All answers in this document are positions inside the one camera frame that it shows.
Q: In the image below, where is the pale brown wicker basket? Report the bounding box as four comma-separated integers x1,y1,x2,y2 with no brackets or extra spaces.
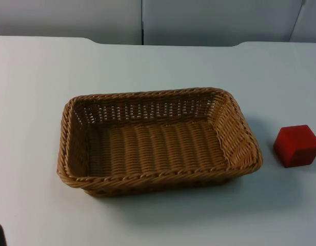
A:
56,87,263,198

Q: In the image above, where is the red cube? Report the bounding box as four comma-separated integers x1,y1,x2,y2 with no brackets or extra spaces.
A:
272,125,316,169

